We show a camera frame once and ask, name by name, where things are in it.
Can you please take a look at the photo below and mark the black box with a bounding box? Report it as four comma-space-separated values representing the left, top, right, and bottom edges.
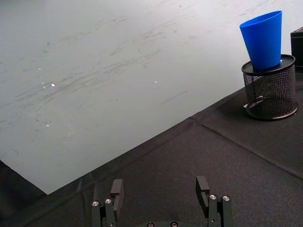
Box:
290, 25, 303, 70

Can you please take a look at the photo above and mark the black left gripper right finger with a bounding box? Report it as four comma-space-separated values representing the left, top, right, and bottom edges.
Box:
196, 175, 234, 227

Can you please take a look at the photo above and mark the black table cloth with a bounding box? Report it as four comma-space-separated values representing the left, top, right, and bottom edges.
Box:
0, 81, 303, 227

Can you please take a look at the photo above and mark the black mesh pen holder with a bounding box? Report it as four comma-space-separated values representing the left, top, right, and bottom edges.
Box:
241, 54, 299, 121

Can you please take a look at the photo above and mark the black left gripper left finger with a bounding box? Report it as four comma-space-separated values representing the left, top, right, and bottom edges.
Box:
91, 178, 125, 227

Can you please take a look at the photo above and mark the blue plastic cup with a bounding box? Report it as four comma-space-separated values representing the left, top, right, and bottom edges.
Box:
239, 10, 283, 71

